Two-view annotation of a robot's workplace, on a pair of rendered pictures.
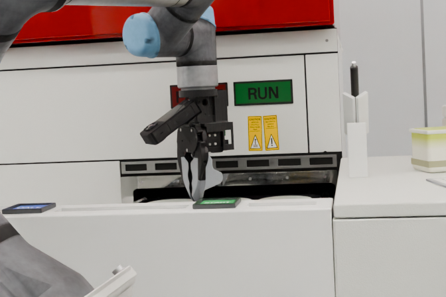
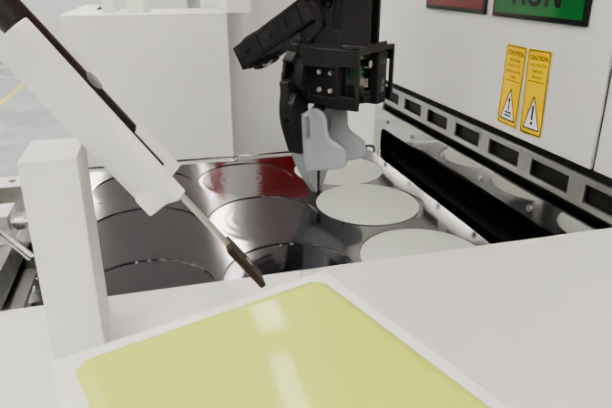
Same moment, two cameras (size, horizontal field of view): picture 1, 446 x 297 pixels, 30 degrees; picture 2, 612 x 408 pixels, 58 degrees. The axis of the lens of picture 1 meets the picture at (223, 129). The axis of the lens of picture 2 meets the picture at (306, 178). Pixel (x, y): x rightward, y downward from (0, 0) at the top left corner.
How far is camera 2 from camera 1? 1.37 m
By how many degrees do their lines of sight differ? 66
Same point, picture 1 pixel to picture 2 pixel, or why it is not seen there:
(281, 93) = not seen: outside the picture
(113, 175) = not seen: hidden behind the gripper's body
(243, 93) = not seen: outside the picture
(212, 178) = (323, 154)
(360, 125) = (22, 166)
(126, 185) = (377, 119)
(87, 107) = not seen: outside the picture
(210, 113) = (338, 25)
